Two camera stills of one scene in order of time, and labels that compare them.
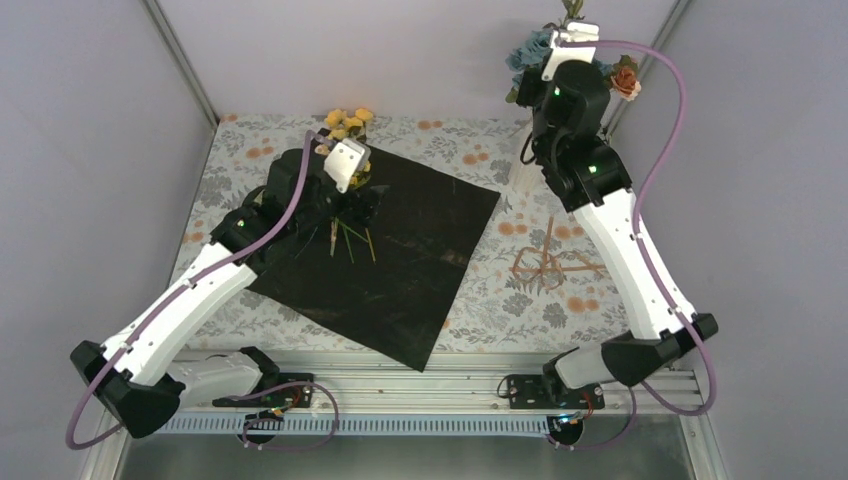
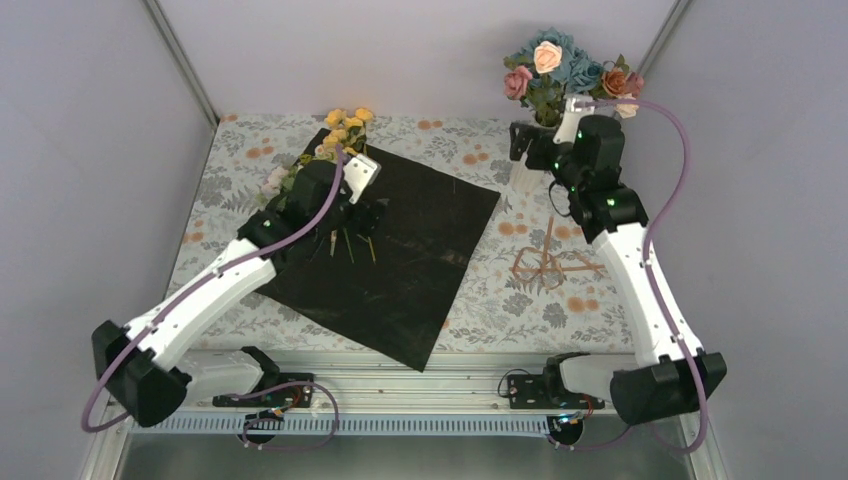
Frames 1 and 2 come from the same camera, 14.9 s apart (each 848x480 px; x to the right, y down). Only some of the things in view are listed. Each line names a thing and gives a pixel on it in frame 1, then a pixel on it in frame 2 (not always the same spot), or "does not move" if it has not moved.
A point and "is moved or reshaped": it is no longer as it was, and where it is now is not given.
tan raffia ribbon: x=548 y=266 does not move
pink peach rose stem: x=573 y=8 is moved or reshaped
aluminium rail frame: x=458 y=393 does not move
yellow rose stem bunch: x=344 y=126 does not move
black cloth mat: x=388 y=277 does not move
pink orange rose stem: x=625 y=82 is moved or reshaped
